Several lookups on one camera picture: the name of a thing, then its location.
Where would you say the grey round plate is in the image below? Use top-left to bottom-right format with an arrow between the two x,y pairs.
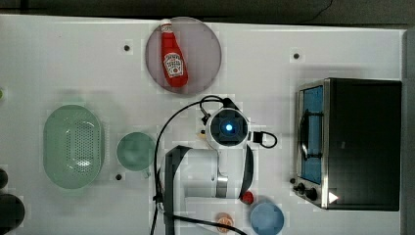
145,17 -> 222,95

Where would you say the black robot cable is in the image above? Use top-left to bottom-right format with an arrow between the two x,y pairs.
150,95 -> 278,235

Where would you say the silver black toaster oven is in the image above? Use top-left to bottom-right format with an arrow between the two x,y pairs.
291,77 -> 402,212

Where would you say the green perforated colander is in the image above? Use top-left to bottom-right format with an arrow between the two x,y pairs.
43,105 -> 104,189

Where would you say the red toy apple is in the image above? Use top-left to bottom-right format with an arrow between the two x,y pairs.
240,191 -> 254,205

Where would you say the red ketchup bottle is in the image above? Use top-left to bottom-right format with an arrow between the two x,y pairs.
161,19 -> 189,88

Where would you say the blue bowl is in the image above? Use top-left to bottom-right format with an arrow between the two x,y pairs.
250,202 -> 285,235

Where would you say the orange slice toy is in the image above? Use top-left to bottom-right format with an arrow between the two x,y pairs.
215,212 -> 234,233

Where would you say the green cup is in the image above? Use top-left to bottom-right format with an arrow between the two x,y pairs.
116,132 -> 155,178

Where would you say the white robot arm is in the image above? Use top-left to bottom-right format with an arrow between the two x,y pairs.
161,108 -> 254,235

